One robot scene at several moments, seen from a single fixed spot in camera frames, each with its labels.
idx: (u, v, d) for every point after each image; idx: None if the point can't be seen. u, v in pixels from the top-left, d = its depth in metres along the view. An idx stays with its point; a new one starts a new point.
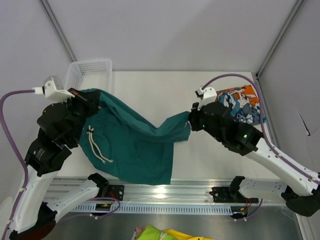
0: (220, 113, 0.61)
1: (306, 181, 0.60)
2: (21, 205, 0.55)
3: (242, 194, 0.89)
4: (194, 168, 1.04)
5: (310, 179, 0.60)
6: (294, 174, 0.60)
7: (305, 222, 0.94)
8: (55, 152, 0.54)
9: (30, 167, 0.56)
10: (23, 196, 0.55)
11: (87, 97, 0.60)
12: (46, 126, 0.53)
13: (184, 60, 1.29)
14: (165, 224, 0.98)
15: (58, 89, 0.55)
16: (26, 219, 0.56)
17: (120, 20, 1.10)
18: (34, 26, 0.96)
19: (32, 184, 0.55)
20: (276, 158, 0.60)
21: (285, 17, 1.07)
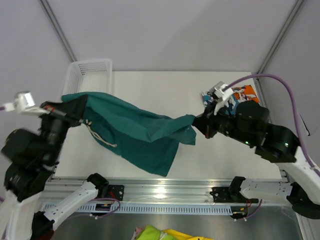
0: (259, 116, 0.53)
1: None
2: (10, 227, 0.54)
3: (242, 194, 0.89)
4: (194, 168, 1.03)
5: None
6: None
7: (305, 221, 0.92)
8: (33, 177, 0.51)
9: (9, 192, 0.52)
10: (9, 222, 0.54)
11: (66, 110, 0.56)
12: (12, 157, 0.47)
13: (184, 60, 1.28)
14: (165, 224, 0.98)
15: (27, 109, 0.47)
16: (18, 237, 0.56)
17: (120, 20, 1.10)
18: (34, 26, 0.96)
19: (16, 209, 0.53)
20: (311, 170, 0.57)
21: (285, 17, 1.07)
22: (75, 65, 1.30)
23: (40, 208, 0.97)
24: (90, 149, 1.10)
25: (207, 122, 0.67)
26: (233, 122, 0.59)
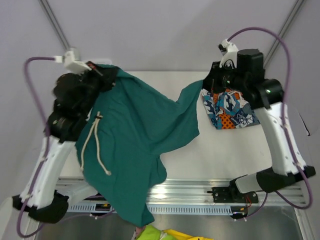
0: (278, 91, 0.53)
1: (290, 164, 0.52)
2: (41, 177, 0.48)
3: (237, 187, 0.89)
4: (193, 168, 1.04)
5: (295, 164, 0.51)
6: (283, 150, 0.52)
7: (305, 222, 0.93)
8: (74, 120, 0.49)
9: (52, 137, 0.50)
10: (43, 167, 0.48)
11: (104, 72, 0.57)
12: (62, 96, 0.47)
13: (184, 60, 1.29)
14: (165, 224, 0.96)
15: (75, 61, 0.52)
16: (47, 192, 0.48)
17: (120, 21, 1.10)
18: (34, 25, 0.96)
19: (54, 153, 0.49)
20: (280, 127, 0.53)
21: (285, 17, 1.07)
22: None
23: None
24: None
25: (214, 76, 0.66)
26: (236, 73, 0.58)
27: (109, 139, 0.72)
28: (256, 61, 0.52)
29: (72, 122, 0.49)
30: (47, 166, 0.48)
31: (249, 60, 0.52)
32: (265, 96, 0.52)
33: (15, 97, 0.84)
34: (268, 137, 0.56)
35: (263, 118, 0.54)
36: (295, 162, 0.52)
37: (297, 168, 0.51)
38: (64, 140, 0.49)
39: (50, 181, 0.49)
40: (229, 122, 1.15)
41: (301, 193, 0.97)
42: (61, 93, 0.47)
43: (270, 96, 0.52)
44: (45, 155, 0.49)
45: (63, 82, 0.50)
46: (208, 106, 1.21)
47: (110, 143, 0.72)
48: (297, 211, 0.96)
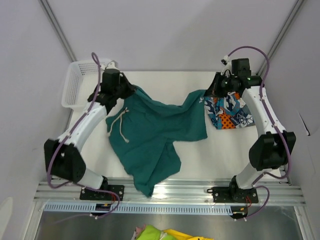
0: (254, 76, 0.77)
1: (268, 124, 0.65)
2: (82, 123, 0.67)
3: (237, 183, 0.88)
4: (192, 168, 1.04)
5: (272, 125, 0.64)
6: (263, 116, 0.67)
7: (305, 222, 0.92)
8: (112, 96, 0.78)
9: (99, 106, 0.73)
10: (86, 118, 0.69)
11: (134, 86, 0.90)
12: (107, 78, 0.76)
13: (183, 60, 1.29)
14: (165, 224, 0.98)
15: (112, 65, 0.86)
16: (81, 137, 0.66)
17: (120, 21, 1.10)
18: (35, 26, 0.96)
19: (95, 110, 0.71)
20: (259, 100, 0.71)
21: (285, 17, 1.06)
22: (75, 66, 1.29)
23: (40, 208, 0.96)
24: (91, 148, 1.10)
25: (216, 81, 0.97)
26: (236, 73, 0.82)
27: (130, 124, 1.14)
28: (243, 64, 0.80)
29: (109, 98, 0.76)
30: (89, 118, 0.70)
31: (237, 63, 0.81)
32: (249, 83, 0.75)
33: (14, 97, 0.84)
34: (251, 110, 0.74)
35: (248, 99, 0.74)
36: (273, 123, 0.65)
37: (274, 128, 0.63)
38: (103, 106, 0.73)
39: (89, 131, 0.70)
40: (229, 122, 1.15)
41: (300, 193, 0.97)
42: (108, 78, 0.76)
43: (254, 82, 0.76)
44: (88, 110, 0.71)
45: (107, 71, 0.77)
46: (208, 106, 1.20)
47: (130, 127, 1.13)
48: (297, 211, 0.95)
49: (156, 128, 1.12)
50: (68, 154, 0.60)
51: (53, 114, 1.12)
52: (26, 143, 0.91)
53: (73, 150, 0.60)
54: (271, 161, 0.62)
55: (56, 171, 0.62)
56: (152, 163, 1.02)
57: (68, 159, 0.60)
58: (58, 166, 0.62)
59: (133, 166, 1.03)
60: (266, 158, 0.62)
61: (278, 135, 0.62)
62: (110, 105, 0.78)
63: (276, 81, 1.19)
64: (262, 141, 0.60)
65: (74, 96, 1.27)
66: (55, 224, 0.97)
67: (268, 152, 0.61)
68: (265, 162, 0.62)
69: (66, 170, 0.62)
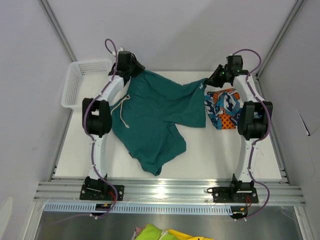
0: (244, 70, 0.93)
1: (251, 97, 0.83)
2: (109, 88, 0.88)
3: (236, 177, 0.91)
4: (192, 168, 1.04)
5: (254, 96, 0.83)
6: (246, 92, 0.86)
7: (305, 221, 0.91)
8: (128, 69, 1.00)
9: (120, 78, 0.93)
10: (110, 85, 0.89)
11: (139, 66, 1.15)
12: (122, 56, 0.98)
13: (183, 60, 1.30)
14: (165, 224, 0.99)
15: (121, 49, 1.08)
16: (109, 97, 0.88)
17: (120, 21, 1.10)
18: (34, 26, 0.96)
19: (117, 80, 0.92)
20: (244, 82, 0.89)
21: (285, 17, 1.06)
22: (75, 66, 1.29)
23: (40, 208, 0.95)
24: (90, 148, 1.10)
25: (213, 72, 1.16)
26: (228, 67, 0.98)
27: (130, 111, 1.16)
28: (236, 59, 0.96)
29: (126, 71, 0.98)
30: (113, 85, 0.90)
31: (231, 58, 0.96)
32: (238, 73, 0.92)
33: (14, 97, 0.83)
34: (239, 91, 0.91)
35: (237, 84, 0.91)
36: (254, 95, 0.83)
37: (255, 98, 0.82)
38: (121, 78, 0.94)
39: (113, 95, 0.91)
40: (230, 122, 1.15)
41: (301, 193, 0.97)
42: (122, 57, 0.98)
43: (242, 72, 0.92)
44: (112, 79, 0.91)
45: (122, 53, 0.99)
46: (208, 106, 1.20)
47: (131, 113, 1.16)
48: (297, 211, 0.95)
49: (156, 112, 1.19)
50: (102, 107, 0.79)
51: (53, 114, 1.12)
52: (26, 144, 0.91)
53: (105, 104, 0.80)
54: (254, 127, 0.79)
55: (91, 125, 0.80)
56: (157, 144, 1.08)
57: (102, 112, 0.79)
58: (92, 120, 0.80)
59: (139, 148, 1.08)
60: (250, 124, 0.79)
61: (259, 104, 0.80)
62: (126, 78, 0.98)
63: (276, 81, 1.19)
64: (244, 108, 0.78)
65: (74, 96, 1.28)
66: (55, 224, 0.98)
67: (250, 118, 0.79)
68: (249, 128, 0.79)
69: (99, 123, 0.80)
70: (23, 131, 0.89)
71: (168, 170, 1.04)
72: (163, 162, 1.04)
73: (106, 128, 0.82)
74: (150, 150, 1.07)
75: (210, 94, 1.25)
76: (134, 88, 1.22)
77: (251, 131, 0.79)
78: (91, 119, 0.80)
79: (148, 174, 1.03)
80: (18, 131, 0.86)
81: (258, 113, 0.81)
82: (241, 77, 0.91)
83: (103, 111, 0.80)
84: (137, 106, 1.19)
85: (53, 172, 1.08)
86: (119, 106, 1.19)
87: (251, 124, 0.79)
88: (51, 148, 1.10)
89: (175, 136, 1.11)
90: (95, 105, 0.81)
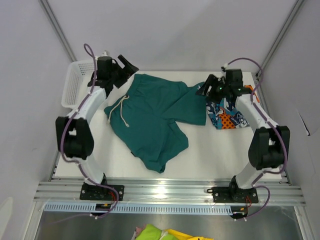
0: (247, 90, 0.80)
1: (262, 121, 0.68)
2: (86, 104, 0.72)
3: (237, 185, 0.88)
4: (192, 167, 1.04)
5: (265, 121, 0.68)
6: (255, 115, 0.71)
7: (305, 222, 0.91)
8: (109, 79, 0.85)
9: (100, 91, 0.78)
10: (89, 98, 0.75)
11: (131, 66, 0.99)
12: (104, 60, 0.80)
13: (183, 60, 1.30)
14: (165, 224, 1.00)
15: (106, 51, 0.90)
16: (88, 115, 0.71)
17: (120, 21, 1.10)
18: (35, 26, 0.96)
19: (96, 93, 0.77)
20: (250, 104, 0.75)
21: (285, 17, 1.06)
22: (75, 66, 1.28)
23: (40, 208, 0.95)
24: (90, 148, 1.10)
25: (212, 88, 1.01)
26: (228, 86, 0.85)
27: (130, 110, 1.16)
28: (235, 74, 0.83)
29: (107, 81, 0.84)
30: (92, 99, 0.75)
31: (230, 74, 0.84)
32: (240, 92, 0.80)
33: (14, 98, 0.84)
34: (245, 113, 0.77)
35: (241, 105, 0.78)
36: (265, 119, 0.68)
37: (268, 123, 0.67)
38: (103, 89, 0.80)
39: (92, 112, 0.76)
40: (229, 122, 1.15)
41: (300, 193, 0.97)
42: (102, 63, 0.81)
43: (244, 91, 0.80)
44: (90, 92, 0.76)
45: (102, 59, 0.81)
46: (208, 106, 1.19)
47: (131, 112, 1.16)
48: (297, 211, 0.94)
49: (156, 111, 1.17)
50: (81, 125, 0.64)
51: (53, 114, 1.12)
52: (26, 144, 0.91)
53: (84, 122, 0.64)
54: (270, 158, 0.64)
55: (68, 147, 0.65)
56: (158, 143, 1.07)
57: (80, 131, 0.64)
58: (70, 142, 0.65)
59: (141, 148, 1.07)
60: (266, 154, 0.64)
61: (272, 129, 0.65)
62: (108, 90, 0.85)
63: (276, 81, 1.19)
64: (258, 136, 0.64)
65: (74, 96, 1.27)
66: (55, 224, 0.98)
67: (266, 148, 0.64)
68: (265, 159, 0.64)
69: (79, 144, 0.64)
70: (24, 131, 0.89)
71: (168, 170, 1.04)
72: (167, 160, 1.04)
73: (87, 149, 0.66)
74: (152, 148, 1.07)
75: None
76: (133, 90, 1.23)
77: (267, 162, 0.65)
78: (68, 141, 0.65)
79: (149, 174, 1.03)
80: (18, 131, 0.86)
81: (273, 140, 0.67)
82: (244, 98, 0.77)
83: (82, 130, 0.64)
84: (136, 106, 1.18)
85: (53, 172, 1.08)
86: (118, 106, 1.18)
87: (266, 155, 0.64)
88: (51, 149, 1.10)
89: (177, 134, 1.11)
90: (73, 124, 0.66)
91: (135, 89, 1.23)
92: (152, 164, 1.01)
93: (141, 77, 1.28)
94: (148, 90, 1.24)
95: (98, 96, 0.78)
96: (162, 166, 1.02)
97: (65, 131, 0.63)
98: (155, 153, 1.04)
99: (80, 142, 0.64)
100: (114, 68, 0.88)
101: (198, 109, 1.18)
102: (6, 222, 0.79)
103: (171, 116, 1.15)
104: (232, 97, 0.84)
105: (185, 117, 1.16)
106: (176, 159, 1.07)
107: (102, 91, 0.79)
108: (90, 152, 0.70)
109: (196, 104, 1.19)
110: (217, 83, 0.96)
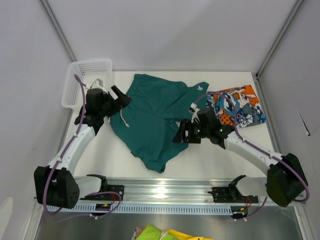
0: (228, 127, 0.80)
1: (266, 158, 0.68)
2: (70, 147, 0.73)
3: (238, 190, 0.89)
4: (191, 167, 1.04)
5: (269, 156, 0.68)
6: (255, 153, 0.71)
7: (305, 222, 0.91)
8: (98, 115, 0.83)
9: (86, 128, 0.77)
10: (74, 141, 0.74)
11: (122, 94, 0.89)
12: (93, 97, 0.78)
13: (183, 60, 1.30)
14: (165, 224, 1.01)
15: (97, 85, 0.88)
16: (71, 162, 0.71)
17: (120, 21, 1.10)
18: (35, 26, 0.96)
19: (83, 132, 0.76)
20: (242, 142, 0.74)
21: (285, 17, 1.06)
22: (75, 66, 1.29)
23: (40, 208, 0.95)
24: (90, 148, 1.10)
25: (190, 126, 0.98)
26: (206, 129, 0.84)
27: (129, 111, 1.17)
28: (210, 116, 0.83)
29: (96, 118, 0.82)
30: (78, 141, 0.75)
31: (205, 117, 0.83)
32: (222, 132, 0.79)
33: (14, 98, 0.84)
34: (240, 152, 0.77)
35: (232, 146, 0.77)
36: (268, 155, 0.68)
37: (273, 158, 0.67)
38: (90, 127, 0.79)
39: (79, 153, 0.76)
40: (229, 122, 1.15)
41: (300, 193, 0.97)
42: (91, 99, 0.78)
43: (226, 129, 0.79)
44: (76, 132, 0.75)
45: (92, 93, 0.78)
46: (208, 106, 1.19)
47: (131, 112, 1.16)
48: (297, 211, 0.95)
49: (156, 111, 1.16)
50: (61, 179, 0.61)
51: (53, 115, 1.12)
52: (26, 144, 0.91)
53: (64, 173, 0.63)
54: (294, 192, 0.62)
55: (51, 200, 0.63)
56: (158, 142, 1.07)
57: (61, 185, 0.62)
58: (52, 194, 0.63)
59: (141, 148, 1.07)
60: (289, 190, 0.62)
61: (281, 164, 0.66)
62: (98, 127, 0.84)
63: (276, 81, 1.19)
64: (273, 177, 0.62)
65: (74, 96, 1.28)
66: (55, 224, 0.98)
67: (287, 184, 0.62)
68: (291, 196, 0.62)
69: (60, 198, 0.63)
70: (23, 131, 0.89)
71: (168, 169, 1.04)
72: (166, 160, 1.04)
73: (71, 201, 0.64)
74: (152, 147, 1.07)
75: None
76: (133, 90, 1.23)
77: (293, 198, 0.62)
78: (50, 193, 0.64)
79: (149, 174, 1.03)
80: (18, 131, 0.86)
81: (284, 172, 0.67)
82: (233, 138, 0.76)
83: (63, 183, 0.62)
84: (136, 106, 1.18)
85: None
86: None
87: (288, 190, 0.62)
88: (51, 149, 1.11)
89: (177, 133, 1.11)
90: (56, 173, 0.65)
91: (135, 89, 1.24)
92: (151, 164, 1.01)
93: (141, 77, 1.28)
94: (149, 90, 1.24)
95: (84, 137, 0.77)
96: (162, 166, 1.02)
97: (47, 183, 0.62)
98: (155, 153, 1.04)
99: (61, 196, 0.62)
100: (105, 100, 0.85)
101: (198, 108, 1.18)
102: (6, 222, 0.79)
103: (171, 116, 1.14)
104: (219, 140, 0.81)
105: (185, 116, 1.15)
106: (175, 159, 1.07)
107: (89, 129, 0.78)
108: (76, 201, 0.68)
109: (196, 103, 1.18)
110: (192, 125, 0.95)
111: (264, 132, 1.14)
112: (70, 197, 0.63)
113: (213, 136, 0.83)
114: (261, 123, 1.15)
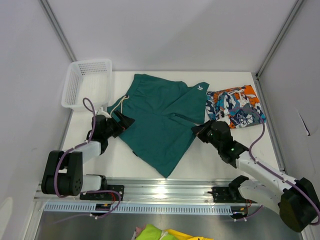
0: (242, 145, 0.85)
1: (279, 182, 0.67)
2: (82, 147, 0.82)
3: (240, 192, 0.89)
4: (192, 167, 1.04)
5: (282, 181, 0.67)
6: (269, 177, 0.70)
7: None
8: (104, 138, 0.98)
9: (96, 144, 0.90)
10: (85, 145, 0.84)
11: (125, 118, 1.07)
12: (100, 123, 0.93)
13: (182, 60, 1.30)
14: (165, 224, 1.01)
15: (102, 111, 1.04)
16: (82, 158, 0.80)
17: (119, 21, 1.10)
18: (34, 26, 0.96)
19: (92, 143, 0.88)
20: (254, 164, 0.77)
21: (285, 17, 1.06)
22: (75, 65, 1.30)
23: (40, 208, 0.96)
24: None
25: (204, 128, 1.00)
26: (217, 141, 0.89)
27: (130, 111, 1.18)
28: (225, 134, 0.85)
29: (103, 141, 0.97)
30: (87, 145, 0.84)
31: (219, 133, 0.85)
32: (234, 152, 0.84)
33: (14, 98, 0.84)
34: (251, 173, 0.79)
35: (243, 166, 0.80)
36: (282, 179, 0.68)
37: (286, 182, 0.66)
38: (98, 144, 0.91)
39: (87, 156, 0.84)
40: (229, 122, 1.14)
41: None
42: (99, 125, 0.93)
43: (238, 149, 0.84)
44: (89, 140, 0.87)
45: (99, 118, 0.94)
46: (208, 106, 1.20)
47: (130, 113, 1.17)
48: None
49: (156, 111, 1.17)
50: (73, 161, 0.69)
51: (53, 114, 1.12)
52: (26, 144, 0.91)
53: (75, 157, 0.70)
54: (307, 217, 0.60)
55: (57, 183, 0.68)
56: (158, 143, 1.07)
57: (71, 167, 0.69)
58: (60, 178, 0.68)
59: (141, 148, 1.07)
60: (303, 215, 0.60)
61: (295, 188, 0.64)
62: (103, 148, 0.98)
63: (276, 81, 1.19)
64: (288, 202, 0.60)
65: (74, 96, 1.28)
66: (54, 224, 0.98)
67: (300, 210, 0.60)
68: (305, 220, 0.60)
69: (66, 181, 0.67)
70: (23, 131, 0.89)
71: None
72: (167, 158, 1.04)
73: (74, 188, 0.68)
74: (152, 147, 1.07)
75: (210, 94, 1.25)
76: (132, 89, 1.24)
77: (306, 221, 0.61)
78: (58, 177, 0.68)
79: (148, 174, 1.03)
80: (18, 131, 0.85)
81: None
82: (244, 158, 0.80)
83: (74, 165, 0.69)
84: (136, 107, 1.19)
85: None
86: (119, 107, 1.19)
87: (302, 215, 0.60)
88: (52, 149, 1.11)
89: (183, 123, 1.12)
90: (65, 160, 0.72)
91: (135, 89, 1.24)
92: (166, 160, 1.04)
93: (142, 76, 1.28)
94: (149, 89, 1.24)
95: (94, 146, 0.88)
96: (176, 158, 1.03)
97: (59, 164, 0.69)
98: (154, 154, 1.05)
99: (68, 179, 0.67)
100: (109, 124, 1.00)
101: (199, 109, 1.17)
102: (6, 222, 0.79)
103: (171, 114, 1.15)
104: (230, 159, 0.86)
105: (186, 116, 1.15)
106: None
107: (98, 143, 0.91)
108: (77, 194, 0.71)
109: (197, 104, 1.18)
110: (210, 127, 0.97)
111: (264, 132, 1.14)
112: (74, 182, 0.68)
113: (224, 154, 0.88)
114: (261, 123, 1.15)
